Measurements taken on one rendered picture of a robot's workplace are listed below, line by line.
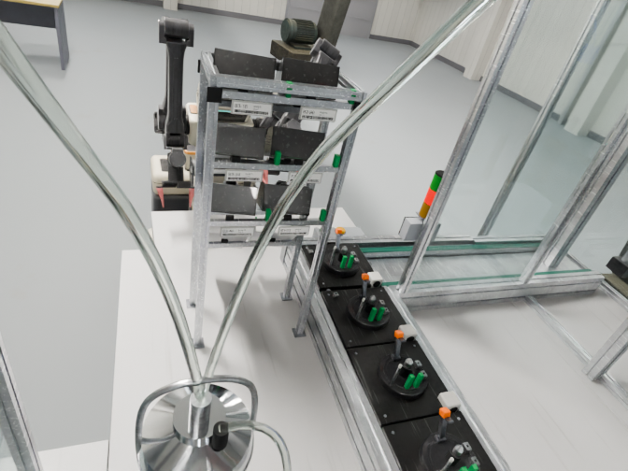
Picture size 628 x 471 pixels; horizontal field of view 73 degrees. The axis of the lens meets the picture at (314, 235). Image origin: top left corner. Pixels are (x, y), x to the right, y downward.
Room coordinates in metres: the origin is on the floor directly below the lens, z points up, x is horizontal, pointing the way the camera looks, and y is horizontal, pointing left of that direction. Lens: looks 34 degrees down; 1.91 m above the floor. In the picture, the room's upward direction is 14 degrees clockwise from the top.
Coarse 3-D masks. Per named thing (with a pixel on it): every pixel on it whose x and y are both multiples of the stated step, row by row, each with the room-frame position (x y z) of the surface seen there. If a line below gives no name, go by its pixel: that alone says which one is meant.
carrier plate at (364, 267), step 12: (360, 252) 1.36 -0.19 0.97; (360, 264) 1.28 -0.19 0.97; (324, 276) 1.17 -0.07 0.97; (336, 276) 1.19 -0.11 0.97; (348, 276) 1.20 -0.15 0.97; (360, 276) 1.22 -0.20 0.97; (324, 288) 1.11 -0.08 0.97; (336, 288) 1.13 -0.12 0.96; (348, 288) 1.15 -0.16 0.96; (360, 288) 1.17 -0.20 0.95
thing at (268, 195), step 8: (264, 184) 0.99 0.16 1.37; (272, 184) 0.99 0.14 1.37; (264, 192) 0.98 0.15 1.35; (272, 192) 0.98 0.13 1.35; (280, 192) 0.99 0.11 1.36; (304, 192) 1.01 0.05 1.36; (264, 200) 0.97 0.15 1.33; (272, 200) 0.98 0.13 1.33; (296, 200) 1.00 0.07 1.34; (304, 200) 1.00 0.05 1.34; (264, 208) 0.96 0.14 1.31; (272, 208) 0.97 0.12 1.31; (296, 208) 0.99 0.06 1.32; (304, 208) 0.99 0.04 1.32
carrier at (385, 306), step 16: (368, 288) 1.16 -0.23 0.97; (384, 288) 1.18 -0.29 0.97; (336, 304) 1.04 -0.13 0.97; (352, 304) 1.04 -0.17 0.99; (368, 304) 1.02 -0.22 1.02; (384, 304) 1.06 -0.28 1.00; (336, 320) 0.97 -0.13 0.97; (352, 320) 0.98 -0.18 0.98; (368, 320) 0.98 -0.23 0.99; (384, 320) 1.00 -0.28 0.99; (400, 320) 1.04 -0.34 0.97; (352, 336) 0.92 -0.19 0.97; (368, 336) 0.93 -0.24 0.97; (384, 336) 0.95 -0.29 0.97; (416, 336) 0.97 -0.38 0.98
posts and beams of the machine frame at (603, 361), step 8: (624, 328) 1.11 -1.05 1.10; (616, 336) 1.12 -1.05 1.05; (624, 336) 1.10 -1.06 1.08; (608, 344) 1.12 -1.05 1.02; (616, 344) 1.10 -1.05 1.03; (624, 344) 1.09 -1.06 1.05; (600, 352) 1.12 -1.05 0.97; (608, 352) 1.10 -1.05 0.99; (616, 352) 1.09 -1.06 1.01; (592, 360) 1.12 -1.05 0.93; (600, 360) 1.11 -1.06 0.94; (608, 360) 1.09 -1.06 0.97; (616, 360) 1.10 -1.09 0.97; (584, 368) 1.12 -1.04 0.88; (592, 368) 1.11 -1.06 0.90; (600, 368) 1.09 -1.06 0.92; (608, 368) 1.10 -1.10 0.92; (592, 376) 1.09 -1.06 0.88; (600, 376) 1.10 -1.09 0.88
